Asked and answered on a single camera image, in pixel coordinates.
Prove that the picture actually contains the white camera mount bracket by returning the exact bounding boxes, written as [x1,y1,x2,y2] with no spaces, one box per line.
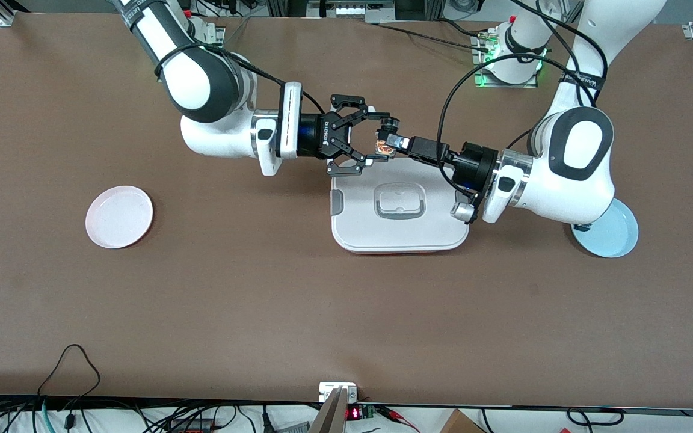
[319,382,358,402]

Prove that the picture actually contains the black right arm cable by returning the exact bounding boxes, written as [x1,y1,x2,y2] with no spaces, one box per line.
[154,42,326,115]

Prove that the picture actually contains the red clip lead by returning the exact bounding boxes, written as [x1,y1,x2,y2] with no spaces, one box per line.
[381,407,420,433]

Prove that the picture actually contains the long black table cable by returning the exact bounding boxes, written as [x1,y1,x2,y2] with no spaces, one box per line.
[374,23,491,52]

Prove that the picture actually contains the grey aluminium beam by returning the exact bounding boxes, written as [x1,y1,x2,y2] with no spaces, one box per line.
[309,387,348,433]

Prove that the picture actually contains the white lunch box grey clips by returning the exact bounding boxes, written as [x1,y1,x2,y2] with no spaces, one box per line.
[330,160,470,254]

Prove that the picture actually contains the pink round plate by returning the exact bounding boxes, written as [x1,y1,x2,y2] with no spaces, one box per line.
[85,185,155,249]

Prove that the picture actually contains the orange push button switch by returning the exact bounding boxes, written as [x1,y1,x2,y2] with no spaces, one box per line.
[375,118,399,159]

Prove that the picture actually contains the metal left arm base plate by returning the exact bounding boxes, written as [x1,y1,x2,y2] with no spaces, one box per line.
[472,33,538,89]

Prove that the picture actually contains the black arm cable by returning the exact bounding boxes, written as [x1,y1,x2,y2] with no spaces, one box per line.
[437,0,609,208]
[154,42,326,115]

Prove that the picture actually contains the thin black looped cable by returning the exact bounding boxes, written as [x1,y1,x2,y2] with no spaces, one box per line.
[37,344,102,416]

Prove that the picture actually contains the brown cardboard box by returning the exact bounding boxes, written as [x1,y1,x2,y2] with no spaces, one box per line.
[440,409,485,433]

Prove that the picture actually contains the black coiled cable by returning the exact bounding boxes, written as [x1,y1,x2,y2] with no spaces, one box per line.
[566,407,625,426]

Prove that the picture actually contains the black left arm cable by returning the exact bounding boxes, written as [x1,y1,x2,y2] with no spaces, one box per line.
[437,0,609,208]

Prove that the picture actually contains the light blue round plate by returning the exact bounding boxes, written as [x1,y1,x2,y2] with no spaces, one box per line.
[570,198,639,259]

